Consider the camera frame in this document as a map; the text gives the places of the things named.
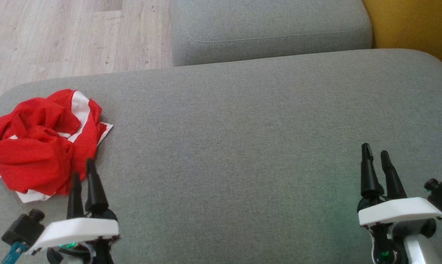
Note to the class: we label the large grey sofa seat cushion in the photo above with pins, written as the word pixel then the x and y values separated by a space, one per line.
pixel 243 146

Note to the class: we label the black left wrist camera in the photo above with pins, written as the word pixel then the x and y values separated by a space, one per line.
pixel 23 227

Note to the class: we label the left gripper white flange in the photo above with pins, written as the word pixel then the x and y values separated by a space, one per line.
pixel 78 231

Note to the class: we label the small grey sofa cushion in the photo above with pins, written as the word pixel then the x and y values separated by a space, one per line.
pixel 265 29

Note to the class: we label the red shorts with white stripes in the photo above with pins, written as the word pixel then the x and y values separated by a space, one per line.
pixel 34 150

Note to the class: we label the yellow sofa cushion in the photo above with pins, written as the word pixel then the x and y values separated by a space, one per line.
pixel 415 25

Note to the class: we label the right gripper white flange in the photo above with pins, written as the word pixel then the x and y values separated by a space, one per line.
pixel 393 212

